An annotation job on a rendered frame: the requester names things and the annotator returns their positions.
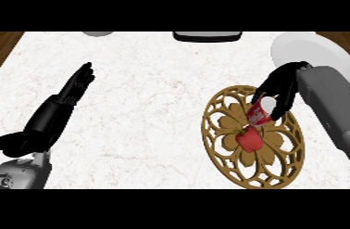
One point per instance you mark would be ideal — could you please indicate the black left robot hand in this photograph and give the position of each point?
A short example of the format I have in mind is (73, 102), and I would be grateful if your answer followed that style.
(51, 115)

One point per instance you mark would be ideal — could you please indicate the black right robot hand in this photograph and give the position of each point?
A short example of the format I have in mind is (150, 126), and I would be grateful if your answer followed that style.
(280, 84)

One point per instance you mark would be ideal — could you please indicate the red can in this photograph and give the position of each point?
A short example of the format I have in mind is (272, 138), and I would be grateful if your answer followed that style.
(260, 113)

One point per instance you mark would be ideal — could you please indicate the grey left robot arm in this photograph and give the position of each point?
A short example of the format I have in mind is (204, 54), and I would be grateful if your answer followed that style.
(21, 174)

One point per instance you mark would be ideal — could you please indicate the white plate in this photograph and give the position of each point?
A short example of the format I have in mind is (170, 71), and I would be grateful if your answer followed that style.
(309, 50)

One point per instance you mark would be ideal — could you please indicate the round brown openwork placemat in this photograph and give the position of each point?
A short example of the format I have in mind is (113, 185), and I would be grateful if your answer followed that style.
(219, 140)

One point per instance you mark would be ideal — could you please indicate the red bell pepper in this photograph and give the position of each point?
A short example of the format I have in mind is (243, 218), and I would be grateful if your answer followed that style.
(250, 139)

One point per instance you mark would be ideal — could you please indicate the grey and black appliance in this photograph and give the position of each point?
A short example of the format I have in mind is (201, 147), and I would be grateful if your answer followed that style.
(207, 36)

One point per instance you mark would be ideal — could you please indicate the grey round object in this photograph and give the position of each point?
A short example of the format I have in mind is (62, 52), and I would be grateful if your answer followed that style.
(98, 33)

